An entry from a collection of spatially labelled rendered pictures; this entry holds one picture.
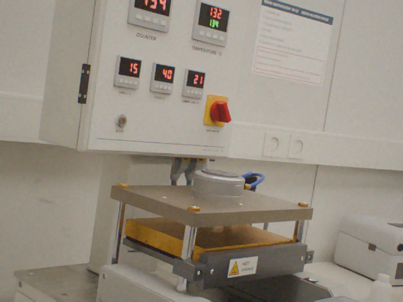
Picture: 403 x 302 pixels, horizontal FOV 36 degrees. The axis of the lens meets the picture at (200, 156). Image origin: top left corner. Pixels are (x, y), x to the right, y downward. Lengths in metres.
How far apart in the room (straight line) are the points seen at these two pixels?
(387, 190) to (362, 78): 0.43
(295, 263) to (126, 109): 0.35
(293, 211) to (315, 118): 0.99
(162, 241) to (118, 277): 0.08
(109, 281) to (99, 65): 0.31
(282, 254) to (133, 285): 0.23
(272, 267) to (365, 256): 1.05
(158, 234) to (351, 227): 1.17
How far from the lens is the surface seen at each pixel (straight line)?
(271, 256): 0.92
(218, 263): 0.84
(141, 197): 0.88
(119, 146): 0.97
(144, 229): 0.92
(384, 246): 1.91
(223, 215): 0.84
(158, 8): 1.00
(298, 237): 1.01
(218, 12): 1.09
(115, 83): 0.95
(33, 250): 1.47
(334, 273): 1.95
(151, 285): 0.85
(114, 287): 0.89
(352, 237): 2.00
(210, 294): 1.08
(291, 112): 1.85
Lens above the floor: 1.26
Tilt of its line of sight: 5 degrees down
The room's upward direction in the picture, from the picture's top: 8 degrees clockwise
